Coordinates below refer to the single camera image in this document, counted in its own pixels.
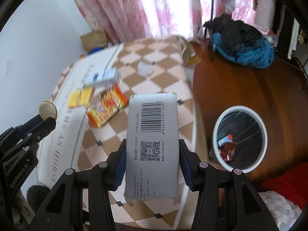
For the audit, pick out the white blue carton box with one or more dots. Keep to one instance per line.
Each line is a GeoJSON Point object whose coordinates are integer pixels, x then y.
{"type": "Point", "coordinates": [103, 79]}

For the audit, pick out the blue jacket pile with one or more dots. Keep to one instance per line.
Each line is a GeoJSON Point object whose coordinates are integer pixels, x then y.
{"type": "Point", "coordinates": [259, 55]}

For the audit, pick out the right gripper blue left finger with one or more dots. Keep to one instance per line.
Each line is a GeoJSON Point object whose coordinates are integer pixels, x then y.
{"type": "Point", "coordinates": [117, 167]}

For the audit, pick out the pink floral curtain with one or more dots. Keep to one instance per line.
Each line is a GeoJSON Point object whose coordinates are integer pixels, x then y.
{"type": "Point", "coordinates": [125, 20]}

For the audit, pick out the black clothes pile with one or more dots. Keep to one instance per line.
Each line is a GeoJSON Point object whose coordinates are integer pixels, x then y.
{"type": "Point", "coordinates": [235, 32]}

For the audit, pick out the white barcode box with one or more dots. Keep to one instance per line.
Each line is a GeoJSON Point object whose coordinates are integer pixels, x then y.
{"type": "Point", "coordinates": [152, 148]}

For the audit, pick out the brown paper bag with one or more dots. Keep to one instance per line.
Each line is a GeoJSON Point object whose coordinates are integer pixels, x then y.
{"type": "Point", "coordinates": [94, 39]}

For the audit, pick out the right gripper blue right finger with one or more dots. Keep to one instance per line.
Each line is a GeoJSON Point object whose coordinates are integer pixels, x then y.
{"type": "Point", "coordinates": [189, 162]}

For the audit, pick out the red blanket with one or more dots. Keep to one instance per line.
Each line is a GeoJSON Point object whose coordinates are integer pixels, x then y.
{"type": "Point", "coordinates": [292, 185]}

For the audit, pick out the orange yellow snack bag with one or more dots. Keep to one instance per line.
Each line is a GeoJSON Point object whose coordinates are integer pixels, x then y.
{"type": "Point", "coordinates": [104, 105]}

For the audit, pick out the blue lid white canister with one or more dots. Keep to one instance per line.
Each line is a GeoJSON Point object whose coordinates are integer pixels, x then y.
{"type": "Point", "coordinates": [97, 49]}

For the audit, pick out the black clothes rack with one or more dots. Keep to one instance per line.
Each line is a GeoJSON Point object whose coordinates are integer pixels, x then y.
{"type": "Point", "coordinates": [228, 8]}

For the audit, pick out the clear plastic cup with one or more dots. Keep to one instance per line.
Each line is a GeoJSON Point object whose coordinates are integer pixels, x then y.
{"type": "Point", "coordinates": [145, 69]}

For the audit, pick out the white round trash bin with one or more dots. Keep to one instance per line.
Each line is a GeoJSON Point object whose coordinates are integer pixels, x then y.
{"type": "Point", "coordinates": [249, 133]}

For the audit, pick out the checkered pastel pillow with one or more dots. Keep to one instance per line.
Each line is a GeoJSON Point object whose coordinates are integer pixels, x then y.
{"type": "Point", "coordinates": [284, 212]}

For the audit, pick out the red torn wrapper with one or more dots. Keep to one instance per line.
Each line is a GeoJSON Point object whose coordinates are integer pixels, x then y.
{"type": "Point", "coordinates": [227, 151]}

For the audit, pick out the yellow snack packet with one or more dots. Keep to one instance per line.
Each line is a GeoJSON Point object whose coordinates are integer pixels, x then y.
{"type": "Point", "coordinates": [80, 98]}

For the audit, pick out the black fuzzy trouser leg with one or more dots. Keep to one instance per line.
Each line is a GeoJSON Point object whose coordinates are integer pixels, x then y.
{"type": "Point", "coordinates": [35, 196]}

